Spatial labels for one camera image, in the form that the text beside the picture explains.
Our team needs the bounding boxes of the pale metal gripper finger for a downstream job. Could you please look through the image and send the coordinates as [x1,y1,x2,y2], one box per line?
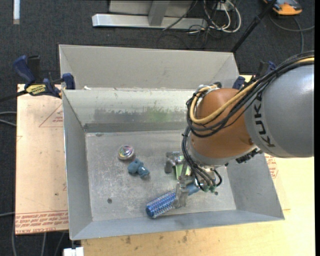
[181,187,190,206]
[174,186,183,208]

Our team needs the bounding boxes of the blue rounded object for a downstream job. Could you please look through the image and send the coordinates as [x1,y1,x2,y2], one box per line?
[187,183,201,197]

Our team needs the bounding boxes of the blue ribbed cylinder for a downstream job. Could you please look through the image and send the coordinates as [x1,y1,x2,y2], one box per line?
[145,189,177,219]

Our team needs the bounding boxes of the light green object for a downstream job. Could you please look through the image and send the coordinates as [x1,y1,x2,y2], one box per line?
[174,155,192,180]

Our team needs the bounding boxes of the grey curved plastic object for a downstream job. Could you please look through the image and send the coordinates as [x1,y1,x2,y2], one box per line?
[164,151,182,175]

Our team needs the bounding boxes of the blue toy animal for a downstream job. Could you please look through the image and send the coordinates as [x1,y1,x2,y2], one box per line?
[127,158,151,179]

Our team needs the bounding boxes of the grey metal bin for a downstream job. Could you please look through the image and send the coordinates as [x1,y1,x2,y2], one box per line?
[58,44,285,241]

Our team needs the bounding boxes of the multicolour shiny round disc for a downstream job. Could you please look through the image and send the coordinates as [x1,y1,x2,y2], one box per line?
[117,144,135,161]

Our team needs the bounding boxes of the brown cardboard board red print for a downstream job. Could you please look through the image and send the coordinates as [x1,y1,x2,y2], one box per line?
[14,83,292,236]

